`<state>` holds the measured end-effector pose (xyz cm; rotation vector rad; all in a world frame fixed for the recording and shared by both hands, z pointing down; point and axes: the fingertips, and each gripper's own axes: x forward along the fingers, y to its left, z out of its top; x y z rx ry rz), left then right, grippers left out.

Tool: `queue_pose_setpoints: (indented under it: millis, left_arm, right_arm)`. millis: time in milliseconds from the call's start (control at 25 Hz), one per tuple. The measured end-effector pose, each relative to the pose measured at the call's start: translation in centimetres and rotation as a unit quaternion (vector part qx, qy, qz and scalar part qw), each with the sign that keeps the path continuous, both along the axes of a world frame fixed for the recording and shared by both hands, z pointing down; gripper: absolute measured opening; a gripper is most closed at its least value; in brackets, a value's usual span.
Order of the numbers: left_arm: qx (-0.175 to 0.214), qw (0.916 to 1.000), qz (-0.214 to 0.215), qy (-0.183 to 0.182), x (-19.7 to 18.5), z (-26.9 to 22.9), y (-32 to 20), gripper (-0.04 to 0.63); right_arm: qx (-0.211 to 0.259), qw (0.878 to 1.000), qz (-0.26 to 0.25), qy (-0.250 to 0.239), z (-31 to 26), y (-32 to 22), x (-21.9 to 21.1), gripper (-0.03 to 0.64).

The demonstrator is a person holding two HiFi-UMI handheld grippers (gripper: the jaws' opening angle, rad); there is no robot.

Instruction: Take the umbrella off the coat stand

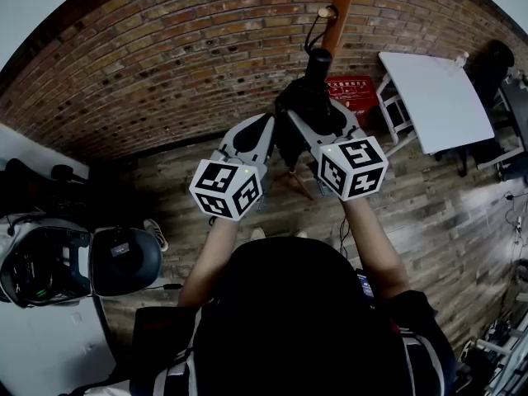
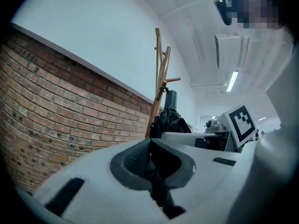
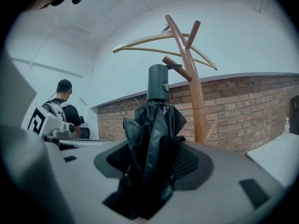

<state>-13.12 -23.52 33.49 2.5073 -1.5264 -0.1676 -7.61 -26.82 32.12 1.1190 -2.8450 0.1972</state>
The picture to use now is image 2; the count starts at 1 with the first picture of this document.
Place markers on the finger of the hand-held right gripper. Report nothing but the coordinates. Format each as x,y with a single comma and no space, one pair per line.
187,135

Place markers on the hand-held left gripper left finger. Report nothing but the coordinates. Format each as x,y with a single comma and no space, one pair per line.
93,171

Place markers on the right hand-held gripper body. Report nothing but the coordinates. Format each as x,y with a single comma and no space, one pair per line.
243,125

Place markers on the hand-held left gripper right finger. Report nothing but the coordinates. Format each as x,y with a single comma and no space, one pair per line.
205,171

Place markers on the black umbrella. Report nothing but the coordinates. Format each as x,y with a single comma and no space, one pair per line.
170,99

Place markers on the brown wooden coat rack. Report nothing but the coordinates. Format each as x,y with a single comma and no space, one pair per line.
156,108

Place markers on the ceiling light tube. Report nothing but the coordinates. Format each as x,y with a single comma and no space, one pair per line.
232,81

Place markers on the white ceiling air conditioner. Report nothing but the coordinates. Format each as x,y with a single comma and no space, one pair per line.
230,49

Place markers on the person's face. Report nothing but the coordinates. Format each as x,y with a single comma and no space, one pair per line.
254,6

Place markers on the black head-worn camera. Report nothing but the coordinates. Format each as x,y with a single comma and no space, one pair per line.
223,10

